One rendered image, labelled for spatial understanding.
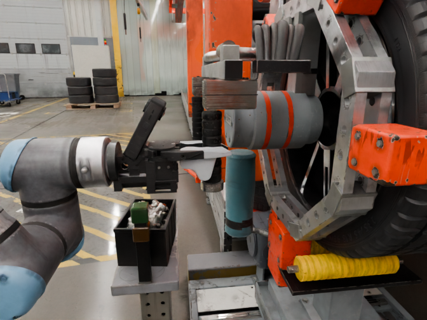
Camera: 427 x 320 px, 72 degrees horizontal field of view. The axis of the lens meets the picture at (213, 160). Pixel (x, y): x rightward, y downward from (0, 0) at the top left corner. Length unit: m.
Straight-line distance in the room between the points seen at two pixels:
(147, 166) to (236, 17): 0.78
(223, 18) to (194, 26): 1.95
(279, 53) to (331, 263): 0.50
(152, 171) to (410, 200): 0.42
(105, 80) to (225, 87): 8.47
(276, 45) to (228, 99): 0.12
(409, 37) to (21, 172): 0.63
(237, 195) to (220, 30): 0.61
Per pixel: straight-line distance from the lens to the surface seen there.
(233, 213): 0.88
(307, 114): 0.69
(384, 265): 0.84
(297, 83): 0.72
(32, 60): 14.14
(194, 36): 3.09
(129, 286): 0.83
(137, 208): 0.71
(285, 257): 0.82
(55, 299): 1.60
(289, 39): 0.54
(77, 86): 9.08
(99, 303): 1.50
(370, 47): 0.56
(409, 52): 0.55
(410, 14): 0.57
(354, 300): 1.02
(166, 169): 0.51
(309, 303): 1.11
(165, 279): 0.82
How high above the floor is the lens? 0.96
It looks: 16 degrees down
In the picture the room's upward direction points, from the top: straight up
